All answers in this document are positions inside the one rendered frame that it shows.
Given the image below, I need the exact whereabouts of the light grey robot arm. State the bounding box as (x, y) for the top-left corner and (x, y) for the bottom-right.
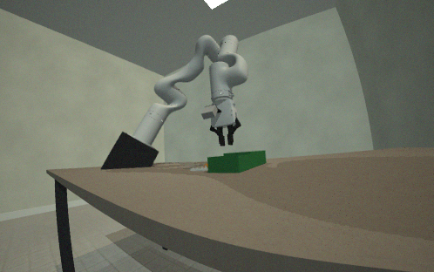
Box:
(128, 35), (248, 146)

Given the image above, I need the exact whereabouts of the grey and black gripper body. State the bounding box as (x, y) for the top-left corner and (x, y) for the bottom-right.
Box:
(211, 98), (238, 128)

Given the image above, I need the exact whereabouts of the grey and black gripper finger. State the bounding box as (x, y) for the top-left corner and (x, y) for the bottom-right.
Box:
(210, 125), (225, 146)
(227, 118), (241, 145)

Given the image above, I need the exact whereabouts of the green bin with label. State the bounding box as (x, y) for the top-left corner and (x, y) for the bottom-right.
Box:
(207, 151), (267, 173)

